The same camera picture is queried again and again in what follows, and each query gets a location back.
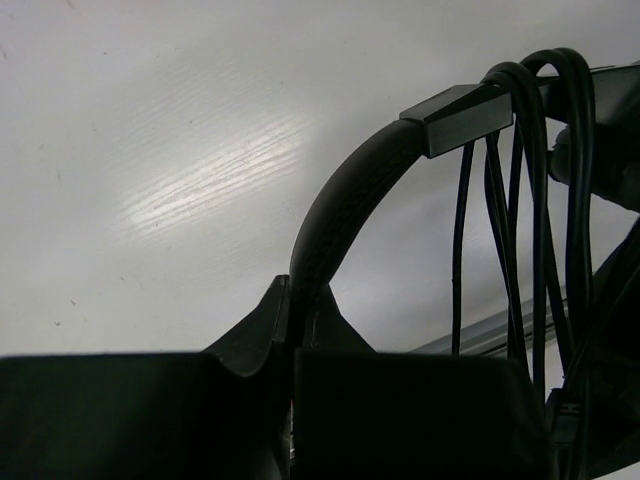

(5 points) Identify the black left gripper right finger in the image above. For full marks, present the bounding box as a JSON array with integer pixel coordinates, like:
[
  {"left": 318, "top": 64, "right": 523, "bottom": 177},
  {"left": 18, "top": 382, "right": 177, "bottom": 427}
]
[{"left": 293, "top": 290, "right": 553, "bottom": 479}]

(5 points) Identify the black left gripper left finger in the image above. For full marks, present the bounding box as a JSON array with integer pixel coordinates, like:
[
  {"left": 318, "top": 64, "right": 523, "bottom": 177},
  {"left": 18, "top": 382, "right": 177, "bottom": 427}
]
[{"left": 1, "top": 275, "right": 289, "bottom": 479}]

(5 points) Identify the black headset cable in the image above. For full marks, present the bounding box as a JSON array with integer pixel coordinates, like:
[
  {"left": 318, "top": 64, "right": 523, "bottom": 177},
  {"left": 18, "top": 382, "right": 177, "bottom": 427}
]
[{"left": 449, "top": 47, "right": 599, "bottom": 480}]

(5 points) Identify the black headset with microphone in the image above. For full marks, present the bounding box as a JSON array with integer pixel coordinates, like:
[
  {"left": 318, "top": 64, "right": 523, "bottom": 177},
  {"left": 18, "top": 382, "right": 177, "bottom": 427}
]
[{"left": 289, "top": 48, "right": 639, "bottom": 479}]

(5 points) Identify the aluminium rail at front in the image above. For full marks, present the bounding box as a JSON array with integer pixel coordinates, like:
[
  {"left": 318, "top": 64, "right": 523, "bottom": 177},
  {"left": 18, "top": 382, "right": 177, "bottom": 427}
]
[{"left": 411, "top": 299, "right": 533, "bottom": 356}]

